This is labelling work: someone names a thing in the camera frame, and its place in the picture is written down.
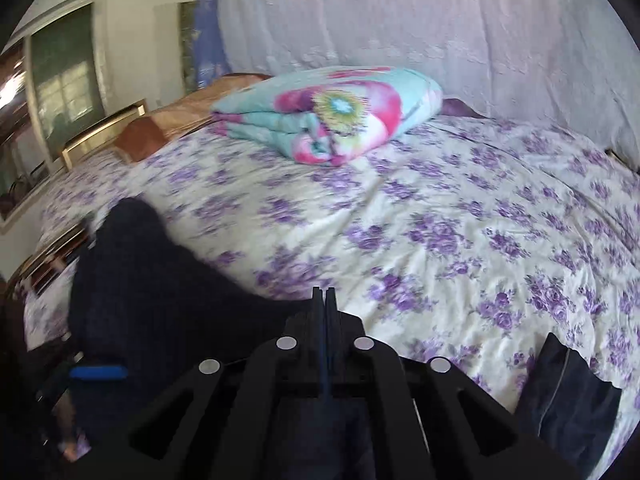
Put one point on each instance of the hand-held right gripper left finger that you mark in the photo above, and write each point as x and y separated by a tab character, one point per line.
260	385

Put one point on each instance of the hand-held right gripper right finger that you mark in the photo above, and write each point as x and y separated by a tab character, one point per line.
400	390

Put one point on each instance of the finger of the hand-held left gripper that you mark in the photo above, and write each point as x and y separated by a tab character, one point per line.
97	372

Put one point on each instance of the dark navy pants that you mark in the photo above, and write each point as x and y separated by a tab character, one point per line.
150	300

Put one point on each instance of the dark folded garment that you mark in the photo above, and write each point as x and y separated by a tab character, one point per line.
565	400

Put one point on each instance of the purple floral bedsheet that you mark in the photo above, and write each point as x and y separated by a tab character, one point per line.
425	220

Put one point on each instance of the brown orange pillow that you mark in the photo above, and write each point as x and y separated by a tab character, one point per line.
170	120

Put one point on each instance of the folded floral quilt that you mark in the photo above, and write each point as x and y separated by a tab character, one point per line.
330	110

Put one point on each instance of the dark purple cloth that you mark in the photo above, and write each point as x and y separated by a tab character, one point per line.
460	109

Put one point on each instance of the green framed window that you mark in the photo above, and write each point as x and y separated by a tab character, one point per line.
65	80

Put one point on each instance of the marble pattern panel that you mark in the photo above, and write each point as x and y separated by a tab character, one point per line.
189	45

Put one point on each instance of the blue printed cloth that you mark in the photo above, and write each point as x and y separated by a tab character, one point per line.
210	30

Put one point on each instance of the white lace curtain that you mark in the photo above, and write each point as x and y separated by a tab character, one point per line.
425	30

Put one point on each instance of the gold metal bed frame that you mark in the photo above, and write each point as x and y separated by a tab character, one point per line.
100	130

